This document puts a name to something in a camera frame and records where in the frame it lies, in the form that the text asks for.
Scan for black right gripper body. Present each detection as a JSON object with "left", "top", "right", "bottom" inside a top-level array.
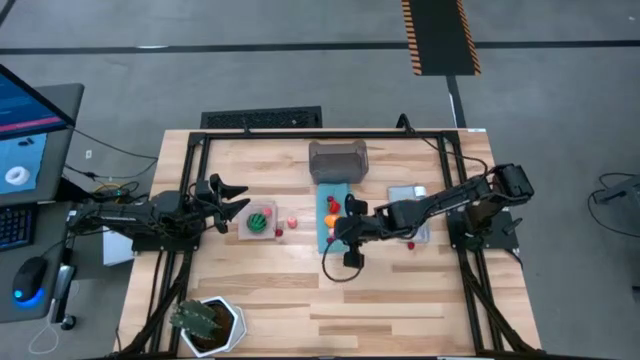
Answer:
[{"left": 342, "top": 194, "right": 389, "bottom": 270}]

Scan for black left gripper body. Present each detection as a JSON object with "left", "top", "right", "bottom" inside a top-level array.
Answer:
[{"left": 192, "top": 177, "right": 231, "bottom": 236}]

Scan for green striped watermelon toy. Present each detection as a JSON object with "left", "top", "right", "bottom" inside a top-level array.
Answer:
[{"left": 246, "top": 212, "right": 269, "bottom": 234}]

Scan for clear grey tupperware container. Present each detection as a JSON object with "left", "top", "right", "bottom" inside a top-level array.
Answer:
[{"left": 308, "top": 139, "right": 370, "bottom": 185}]

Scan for clear left tray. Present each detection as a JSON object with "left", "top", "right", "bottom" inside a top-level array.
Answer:
[{"left": 237, "top": 199, "right": 279, "bottom": 241}]

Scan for blue tray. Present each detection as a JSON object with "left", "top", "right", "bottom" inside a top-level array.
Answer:
[{"left": 315, "top": 182, "right": 355, "bottom": 255}]

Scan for black perforated floor panel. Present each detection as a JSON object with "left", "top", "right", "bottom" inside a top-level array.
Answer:
[{"left": 200, "top": 105, "right": 324, "bottom": 130}]

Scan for green succulent plant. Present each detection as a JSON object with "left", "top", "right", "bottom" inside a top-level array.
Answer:
[{"left": 169, "top": 298, "right": 222, "bottom": 342}]

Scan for white hexagonal plant pot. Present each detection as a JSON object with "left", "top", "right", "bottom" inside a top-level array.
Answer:
[{"left": 179, "top": 295, "right": 248, "bottom": 359}]

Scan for white box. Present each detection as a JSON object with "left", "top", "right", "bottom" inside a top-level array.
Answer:
[{"left": 102, "top": 225, "right": 136, "bottom": 267}]

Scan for grey black desk device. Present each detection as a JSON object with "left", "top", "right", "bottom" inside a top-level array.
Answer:
[{"left": 51, "top": 263, "right": 78, "bottom": 332}]

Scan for grey desk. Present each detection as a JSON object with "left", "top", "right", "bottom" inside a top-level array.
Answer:
[{"left": 0, "top": 82, "right": 86, "bottom": 324}]

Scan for black computer mouse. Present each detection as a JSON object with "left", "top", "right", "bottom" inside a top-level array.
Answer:
[{"left": 11, "top": 255, "right": 50, "bottom": 304}]

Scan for black backlit keyboard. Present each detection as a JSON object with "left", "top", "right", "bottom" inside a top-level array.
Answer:
[{"left": 0, "top": 204, "right": 37, "bottom": 252}]

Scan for computer monitor with blue screen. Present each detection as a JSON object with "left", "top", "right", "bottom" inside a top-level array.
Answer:
[{"left": 0, "top": 63, "right": 77, "bottom": 197}]

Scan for black hazard striped floor mat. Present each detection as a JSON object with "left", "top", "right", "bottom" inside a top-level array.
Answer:
[{"left": 401, "top": 0, "right": 483, "bottom": 77}]

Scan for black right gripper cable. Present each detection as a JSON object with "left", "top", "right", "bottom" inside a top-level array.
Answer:
[{"left": 321, "top": 238, "right": 362, "bottom": 284}]

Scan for black aluminium table frame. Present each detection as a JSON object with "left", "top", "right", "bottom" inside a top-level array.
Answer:
[{"left": 115, "top": 128, "right": 541, "bottom": 360}]

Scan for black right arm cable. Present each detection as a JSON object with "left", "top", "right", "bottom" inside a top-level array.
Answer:
[{"left": 396, "top": 113, "right": 491, "bottom": 179}]

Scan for black desk cable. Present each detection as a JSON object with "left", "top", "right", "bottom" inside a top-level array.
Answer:
[{"left": 62, "top": 124, "right": 160, "bottom": 182}]

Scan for black floor cable cover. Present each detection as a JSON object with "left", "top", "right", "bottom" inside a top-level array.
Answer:
[{"left": 446, "top": 75, "right": 467, "bottom": 129}]

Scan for white cord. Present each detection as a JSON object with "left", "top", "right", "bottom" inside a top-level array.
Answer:
[{"left": 28, "top": 299, "right": 64, "bottom": 356}]

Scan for grey floor stand with cable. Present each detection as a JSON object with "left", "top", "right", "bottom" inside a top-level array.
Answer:
[{"left": 587, "top": 172, "right": 640, "bottom": 240}]

